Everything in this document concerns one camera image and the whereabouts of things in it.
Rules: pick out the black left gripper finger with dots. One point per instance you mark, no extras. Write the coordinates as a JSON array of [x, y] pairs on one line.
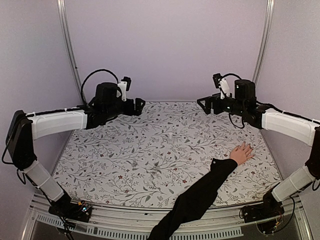
[[138, 110], [140, 102]]

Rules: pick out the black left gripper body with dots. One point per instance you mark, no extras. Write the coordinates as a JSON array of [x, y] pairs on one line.
[[128, 110]]

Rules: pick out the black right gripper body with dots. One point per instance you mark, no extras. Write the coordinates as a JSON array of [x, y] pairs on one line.
[[218, 109]]

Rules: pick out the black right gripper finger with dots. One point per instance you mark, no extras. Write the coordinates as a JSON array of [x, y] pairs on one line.
[[206, 107], [206, 100]]

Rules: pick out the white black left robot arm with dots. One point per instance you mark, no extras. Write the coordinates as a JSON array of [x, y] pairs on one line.
[[109, 102]]

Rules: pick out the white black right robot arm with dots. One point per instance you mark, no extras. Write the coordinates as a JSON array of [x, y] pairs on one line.
[[243, 103]]

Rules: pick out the black sleeved forearm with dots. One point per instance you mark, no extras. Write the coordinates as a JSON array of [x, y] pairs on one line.
[[192, 204]]

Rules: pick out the person's bare hand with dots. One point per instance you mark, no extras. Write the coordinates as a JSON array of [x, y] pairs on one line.
[[241, 153]]

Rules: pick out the floral patterned table mat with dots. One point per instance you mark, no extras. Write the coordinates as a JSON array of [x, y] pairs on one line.
[[129, 162]]

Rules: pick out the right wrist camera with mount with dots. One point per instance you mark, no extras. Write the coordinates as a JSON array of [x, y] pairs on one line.
[[222, 84]]

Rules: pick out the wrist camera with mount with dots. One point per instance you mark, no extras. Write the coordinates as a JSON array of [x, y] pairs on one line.
[[124, 86], [222, 84]]

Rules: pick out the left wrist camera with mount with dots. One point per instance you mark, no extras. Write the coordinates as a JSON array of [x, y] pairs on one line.
[[124, 86]]

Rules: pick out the right aluminium frame post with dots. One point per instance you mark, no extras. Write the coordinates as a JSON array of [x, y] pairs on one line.
[[268, 19]]

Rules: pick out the aluminium frame post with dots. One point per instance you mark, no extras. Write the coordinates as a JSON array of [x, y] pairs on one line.
[[268, 19], [62, 13]]

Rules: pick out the left aluminium frame post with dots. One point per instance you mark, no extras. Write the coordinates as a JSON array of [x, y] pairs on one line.
[[62, 13]]

